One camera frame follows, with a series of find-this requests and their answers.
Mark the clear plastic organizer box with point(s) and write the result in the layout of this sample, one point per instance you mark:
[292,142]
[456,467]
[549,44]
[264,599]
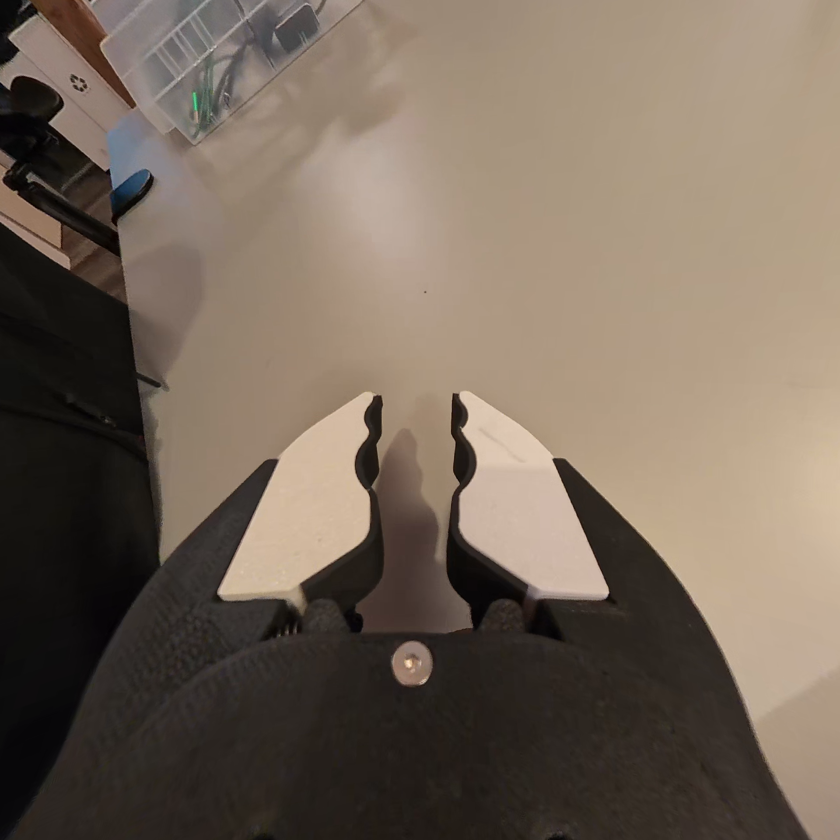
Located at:
[190,59]

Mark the white desk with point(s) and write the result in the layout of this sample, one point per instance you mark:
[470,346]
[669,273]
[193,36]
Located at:
[525,229]

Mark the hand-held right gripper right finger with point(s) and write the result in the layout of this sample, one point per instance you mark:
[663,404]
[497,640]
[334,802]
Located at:
[525,518]

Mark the blue chair pad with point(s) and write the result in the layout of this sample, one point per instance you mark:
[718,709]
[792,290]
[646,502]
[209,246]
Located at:
[131,190]

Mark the black office chair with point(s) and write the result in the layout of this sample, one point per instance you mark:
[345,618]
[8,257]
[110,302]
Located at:
[39,138]

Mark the black power adapter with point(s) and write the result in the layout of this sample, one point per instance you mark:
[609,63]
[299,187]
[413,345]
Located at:
[296,27]

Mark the person's dark clothing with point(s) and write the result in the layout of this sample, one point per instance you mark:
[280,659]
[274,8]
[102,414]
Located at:
[65,525]

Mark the white cabinet with recycling symbol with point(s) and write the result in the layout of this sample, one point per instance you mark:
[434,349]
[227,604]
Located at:
[72,85]

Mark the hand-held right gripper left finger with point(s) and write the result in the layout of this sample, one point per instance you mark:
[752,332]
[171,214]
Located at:
[308,512]

